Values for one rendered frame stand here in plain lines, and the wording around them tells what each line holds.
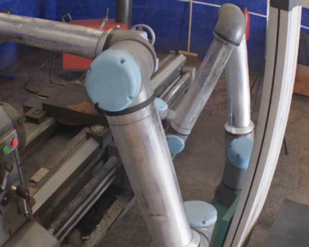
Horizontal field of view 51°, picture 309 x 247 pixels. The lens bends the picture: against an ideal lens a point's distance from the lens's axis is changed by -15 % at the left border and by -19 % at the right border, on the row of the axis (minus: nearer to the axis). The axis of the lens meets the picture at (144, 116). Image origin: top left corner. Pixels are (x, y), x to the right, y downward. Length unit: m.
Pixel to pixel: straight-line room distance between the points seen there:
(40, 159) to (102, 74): 1.34
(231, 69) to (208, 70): 0.17
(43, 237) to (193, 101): 0.82
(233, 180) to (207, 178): 1.60
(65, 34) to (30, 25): 0.13
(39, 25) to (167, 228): 0.65
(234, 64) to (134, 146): 0.81
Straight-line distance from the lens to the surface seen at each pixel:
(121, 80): 0.74
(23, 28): 1.02
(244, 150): 1.53
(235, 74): 1.54
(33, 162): 2.02
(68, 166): 1.76
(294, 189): 3.23
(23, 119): 1.54
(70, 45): 0.95
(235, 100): 1.58
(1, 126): 1.21
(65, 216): 1.64
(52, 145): 2.16
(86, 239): 1.97
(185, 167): 3.26
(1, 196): 1.16
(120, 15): 4.76
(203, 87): 1.42
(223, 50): 1.37
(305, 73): 5.04
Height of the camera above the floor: 1.84
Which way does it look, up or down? 27 degrees down
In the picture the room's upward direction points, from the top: 2 degrees clockwise
